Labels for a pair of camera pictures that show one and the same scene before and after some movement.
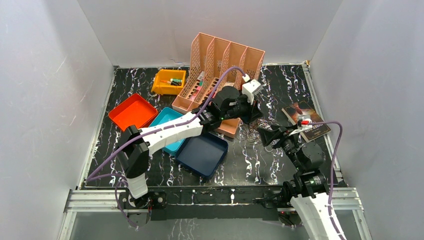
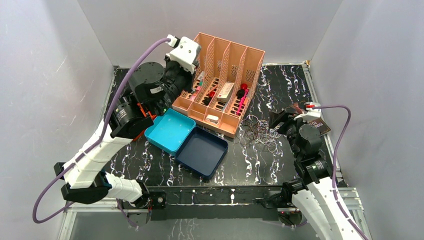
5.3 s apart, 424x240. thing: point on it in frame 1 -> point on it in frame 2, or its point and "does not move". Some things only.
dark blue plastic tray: [202, 154] does not move
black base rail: [207, 203] does not move
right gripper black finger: [267, 135] -> [277, 120]
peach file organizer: [208, 57] does not move
